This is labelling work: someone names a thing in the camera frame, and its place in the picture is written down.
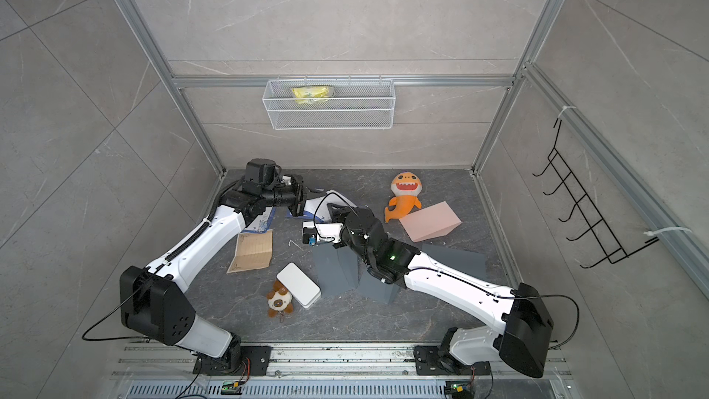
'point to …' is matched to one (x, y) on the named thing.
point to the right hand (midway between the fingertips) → (335, 203)
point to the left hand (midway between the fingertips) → (328, 187)
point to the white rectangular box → (304, 288)
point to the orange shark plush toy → (406, 186)
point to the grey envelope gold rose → (374, 286)
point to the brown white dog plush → (279, 300)
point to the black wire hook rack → (594, 221)
